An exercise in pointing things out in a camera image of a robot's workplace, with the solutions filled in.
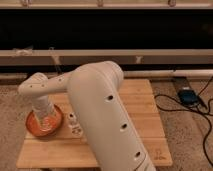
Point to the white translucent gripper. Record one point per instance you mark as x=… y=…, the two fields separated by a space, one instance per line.
x=43 y=108

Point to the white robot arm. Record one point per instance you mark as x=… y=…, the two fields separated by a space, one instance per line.
x=92 y=90

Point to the orange round bowl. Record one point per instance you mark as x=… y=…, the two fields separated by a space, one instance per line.
x=56 y=119

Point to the wooden board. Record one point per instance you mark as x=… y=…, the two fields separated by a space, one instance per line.
x=65 y=150

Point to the white horizontal rail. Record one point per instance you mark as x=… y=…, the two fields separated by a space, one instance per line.
x=122 y=57

